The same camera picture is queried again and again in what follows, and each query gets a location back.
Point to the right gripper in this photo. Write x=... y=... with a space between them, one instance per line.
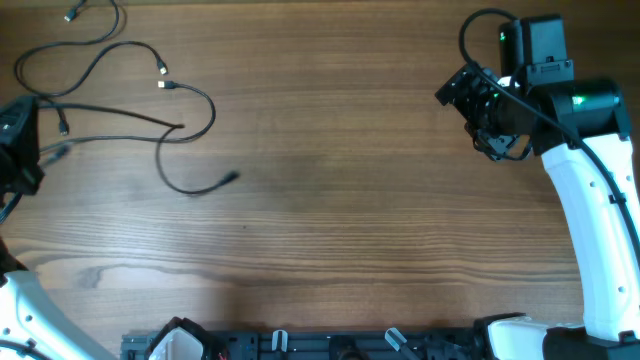
x=461 y=93

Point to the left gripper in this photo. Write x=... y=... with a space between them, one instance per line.
x=19 y=146

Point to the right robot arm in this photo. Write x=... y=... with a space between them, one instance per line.
x=581 y=131

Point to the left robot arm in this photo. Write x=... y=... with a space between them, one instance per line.
x=32 y=326

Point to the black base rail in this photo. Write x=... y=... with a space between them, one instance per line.
x=345 y=345

